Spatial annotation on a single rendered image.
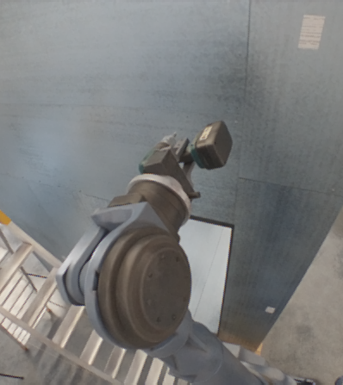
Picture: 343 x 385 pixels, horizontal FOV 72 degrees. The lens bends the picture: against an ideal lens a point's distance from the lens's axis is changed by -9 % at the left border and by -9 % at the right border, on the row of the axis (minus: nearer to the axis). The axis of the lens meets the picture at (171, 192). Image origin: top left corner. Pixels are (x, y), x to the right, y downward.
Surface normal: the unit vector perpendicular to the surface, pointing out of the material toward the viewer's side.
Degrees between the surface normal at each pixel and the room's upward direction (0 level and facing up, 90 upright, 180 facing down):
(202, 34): 90
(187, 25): 90
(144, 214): 66
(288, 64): 90
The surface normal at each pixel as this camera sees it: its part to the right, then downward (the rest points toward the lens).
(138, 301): 0.15, -0.09
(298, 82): -0.36, 0.66
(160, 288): 0.80, -0.13
